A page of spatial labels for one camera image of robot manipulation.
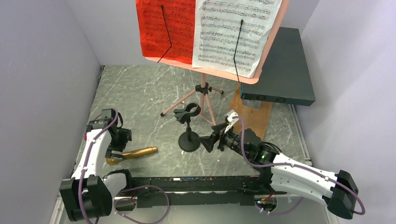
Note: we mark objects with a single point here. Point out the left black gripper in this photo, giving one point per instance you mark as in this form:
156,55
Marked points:
125,136

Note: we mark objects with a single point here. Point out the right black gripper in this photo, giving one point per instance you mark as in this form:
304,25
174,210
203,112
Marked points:
208,141

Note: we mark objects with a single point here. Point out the gold metal tube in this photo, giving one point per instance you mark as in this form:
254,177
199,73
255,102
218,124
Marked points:
132,155

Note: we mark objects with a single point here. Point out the black round-base stand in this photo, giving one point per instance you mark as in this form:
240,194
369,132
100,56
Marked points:
188,140

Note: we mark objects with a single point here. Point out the pink music stand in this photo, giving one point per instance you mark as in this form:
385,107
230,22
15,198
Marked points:
204,87

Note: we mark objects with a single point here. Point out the white sheet music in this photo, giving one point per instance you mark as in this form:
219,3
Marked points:
230,35

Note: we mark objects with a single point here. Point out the red sheet music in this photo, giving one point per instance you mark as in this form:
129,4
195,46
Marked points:
167,28

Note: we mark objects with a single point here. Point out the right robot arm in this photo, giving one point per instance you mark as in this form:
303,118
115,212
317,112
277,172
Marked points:
338,192

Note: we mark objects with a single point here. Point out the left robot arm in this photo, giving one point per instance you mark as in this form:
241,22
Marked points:
86,195

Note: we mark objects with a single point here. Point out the wooden board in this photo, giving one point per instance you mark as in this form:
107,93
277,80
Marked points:
255,119

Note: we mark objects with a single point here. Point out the dark teal amplifier box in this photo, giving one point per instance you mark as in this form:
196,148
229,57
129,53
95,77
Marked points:
285,76

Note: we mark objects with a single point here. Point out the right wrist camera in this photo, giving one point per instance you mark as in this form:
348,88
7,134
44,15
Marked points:
232,118

